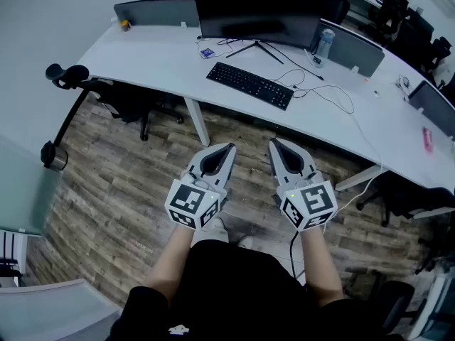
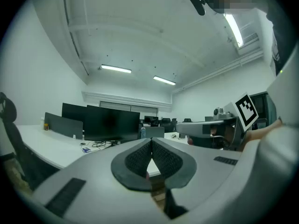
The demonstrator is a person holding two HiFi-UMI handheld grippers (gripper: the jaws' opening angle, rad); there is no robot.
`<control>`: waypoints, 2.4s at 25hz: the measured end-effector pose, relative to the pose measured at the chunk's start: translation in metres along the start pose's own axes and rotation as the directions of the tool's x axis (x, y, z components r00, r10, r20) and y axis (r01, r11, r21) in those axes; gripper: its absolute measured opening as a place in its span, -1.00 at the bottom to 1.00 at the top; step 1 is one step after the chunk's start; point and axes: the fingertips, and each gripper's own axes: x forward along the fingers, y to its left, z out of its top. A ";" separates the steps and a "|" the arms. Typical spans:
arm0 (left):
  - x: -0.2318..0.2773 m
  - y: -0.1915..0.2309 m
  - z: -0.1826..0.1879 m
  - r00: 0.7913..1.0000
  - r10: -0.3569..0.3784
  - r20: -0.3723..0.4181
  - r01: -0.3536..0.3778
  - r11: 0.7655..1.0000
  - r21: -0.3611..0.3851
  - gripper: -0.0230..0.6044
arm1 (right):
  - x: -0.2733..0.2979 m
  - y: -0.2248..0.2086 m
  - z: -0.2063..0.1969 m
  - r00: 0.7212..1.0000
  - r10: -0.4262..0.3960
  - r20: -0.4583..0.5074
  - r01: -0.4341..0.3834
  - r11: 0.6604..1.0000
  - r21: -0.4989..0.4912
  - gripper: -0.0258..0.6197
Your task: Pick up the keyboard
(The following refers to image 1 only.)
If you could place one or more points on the person's shoe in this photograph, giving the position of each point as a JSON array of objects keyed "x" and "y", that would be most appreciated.
[
  {"x": 218, "y": 229},
  {"x": 245, "y": 242}
]

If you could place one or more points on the grey desk divider panel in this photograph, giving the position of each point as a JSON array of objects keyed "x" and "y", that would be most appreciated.
[
  {"x": 352, "y": 50},
  {"x": 156, "y": 13},
  {"x": 435, "y": 107}
]

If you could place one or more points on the person's left shoe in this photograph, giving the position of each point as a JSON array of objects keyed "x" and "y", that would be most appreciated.
[{"x": 218, "y": 229}]

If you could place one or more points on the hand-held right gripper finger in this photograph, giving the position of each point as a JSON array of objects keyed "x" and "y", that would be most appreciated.
[
  {"x": 304, "y": 162},
  {"x": 277, "y": 169}
]

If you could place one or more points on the frosted glass door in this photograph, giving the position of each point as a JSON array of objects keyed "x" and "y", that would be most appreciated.
[{"x": 25, "y": 190}]

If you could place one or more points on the group of black office chairs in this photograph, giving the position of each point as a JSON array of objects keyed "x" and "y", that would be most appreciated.
[{"x": 409, "y": 30}]

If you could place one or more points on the person's black shirt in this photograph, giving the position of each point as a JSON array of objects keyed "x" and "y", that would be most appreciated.
[{"x": 241, "y": 290}]

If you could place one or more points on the black monitor stand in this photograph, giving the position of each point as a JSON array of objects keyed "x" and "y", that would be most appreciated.
[{"x": 268, "y": 52}]

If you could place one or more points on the person's left forearm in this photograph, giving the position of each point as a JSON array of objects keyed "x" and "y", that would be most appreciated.
[{"x": 170, "y": 261}]

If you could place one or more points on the person's right shoe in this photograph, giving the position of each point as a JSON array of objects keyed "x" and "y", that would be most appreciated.
[{"x": 245, "y": 242}]

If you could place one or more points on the clear water bottle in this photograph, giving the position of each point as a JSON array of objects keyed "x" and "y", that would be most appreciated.
[{"x": 324, "y": 46}]

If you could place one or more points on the small jar with orange lid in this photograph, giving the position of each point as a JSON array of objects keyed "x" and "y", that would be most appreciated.
[{"x": 124, "y": 26}]

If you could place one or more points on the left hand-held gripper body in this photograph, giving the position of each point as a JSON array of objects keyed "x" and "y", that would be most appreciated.
[{"x": 193, "y": 204}]

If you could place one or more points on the dark shelf unit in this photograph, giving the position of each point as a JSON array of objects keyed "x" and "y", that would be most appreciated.
[{"x": 10, "y": 261}]

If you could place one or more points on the black curved monitor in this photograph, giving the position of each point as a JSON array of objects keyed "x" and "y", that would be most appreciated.
[{"x": 256, "y": 13}]

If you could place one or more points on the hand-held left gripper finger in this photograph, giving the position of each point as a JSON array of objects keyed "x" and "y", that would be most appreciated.
[
  {"x": 199, "y": 162},
  {"x": 225, "y": 172}
]

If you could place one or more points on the white desk leg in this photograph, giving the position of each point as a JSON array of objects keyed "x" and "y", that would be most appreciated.
[
  {"x": 197, "y": 123},
  {"x": 359, "y": 178}
]

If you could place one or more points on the person's right forearm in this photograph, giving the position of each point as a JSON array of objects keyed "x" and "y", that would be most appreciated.
[{"x": 320, "y": 268}]

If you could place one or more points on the black office chair with headrest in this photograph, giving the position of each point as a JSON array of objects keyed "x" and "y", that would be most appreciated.
[{"x": 117, "y": 101}]

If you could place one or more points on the black keyboard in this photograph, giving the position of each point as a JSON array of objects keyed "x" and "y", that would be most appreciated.
[{"x": 249, "y": 84}]

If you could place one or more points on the blue tissue packet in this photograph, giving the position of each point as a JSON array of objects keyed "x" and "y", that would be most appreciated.
[{"x": 207, "y": 53}]

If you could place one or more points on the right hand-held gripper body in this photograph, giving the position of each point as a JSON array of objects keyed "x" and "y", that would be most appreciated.
[{"x": 309, "y": 204}]

